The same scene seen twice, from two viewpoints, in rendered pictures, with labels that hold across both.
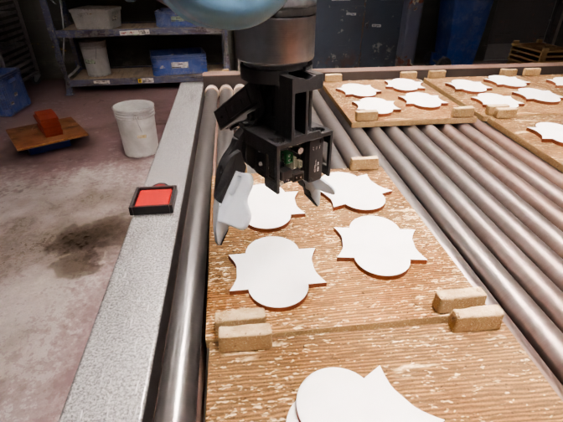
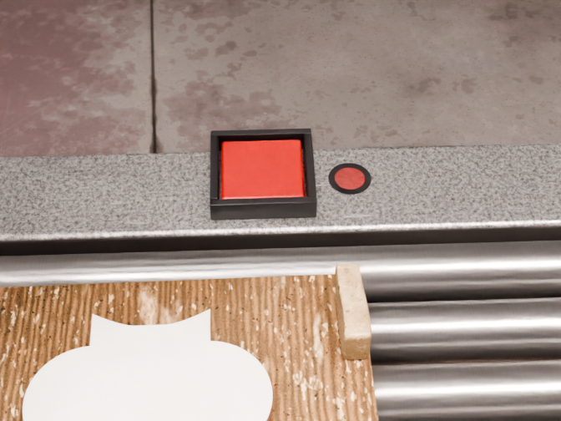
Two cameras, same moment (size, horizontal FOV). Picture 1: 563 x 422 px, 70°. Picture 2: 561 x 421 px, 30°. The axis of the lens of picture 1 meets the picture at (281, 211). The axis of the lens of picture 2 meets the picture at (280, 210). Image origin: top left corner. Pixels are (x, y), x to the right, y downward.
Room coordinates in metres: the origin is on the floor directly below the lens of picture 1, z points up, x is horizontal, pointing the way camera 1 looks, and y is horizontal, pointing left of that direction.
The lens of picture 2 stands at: (0.69, -0.29, 1.48)
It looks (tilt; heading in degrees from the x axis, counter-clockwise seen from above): 48 degrees down; 94
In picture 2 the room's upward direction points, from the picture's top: straight up
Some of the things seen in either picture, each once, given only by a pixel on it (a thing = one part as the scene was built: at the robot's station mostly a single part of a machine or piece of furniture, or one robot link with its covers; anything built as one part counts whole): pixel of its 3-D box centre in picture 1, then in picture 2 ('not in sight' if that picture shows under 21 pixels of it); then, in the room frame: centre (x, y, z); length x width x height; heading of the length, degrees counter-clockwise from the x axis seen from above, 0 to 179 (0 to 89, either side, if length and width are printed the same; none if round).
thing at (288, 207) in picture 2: (154, 199); (262, 173); (0.64, 0.24, 0.92); 0.08 x 0.08 x 0.02; 6
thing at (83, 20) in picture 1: (97, 17); not in sight; (4.81, 2.00, 0.74); 0.44 x 0.36 x 0.20; 86
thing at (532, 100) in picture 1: (503, 90); not in sight; (1.29, -0.70, 0.94); 0.41 x 0.35 x 0.04; 6
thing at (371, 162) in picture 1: (364, 162); not in sight; (0.74, -0.17, 0.95); 0.06 x 0.02 x 0.03; 97
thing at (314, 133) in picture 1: (280, 124); not in sight; (0.40, 0.00, 1.16); 0.09 x 0.08 x 0.12; 36
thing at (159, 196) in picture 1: (154, 200); (262, 174); (0.64, 0.24, 0.92); 0.06 x 0.06 x 0.01; 6
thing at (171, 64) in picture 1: (178, 61); not in sight; (4.97, 1.22, 0.25); 0.62 x 0.42 x 0.22; 107
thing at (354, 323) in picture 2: not in sight; (352, 311); (0.71, 0.10, 0.95); 0.06 x 0.02 x 0.03; 97
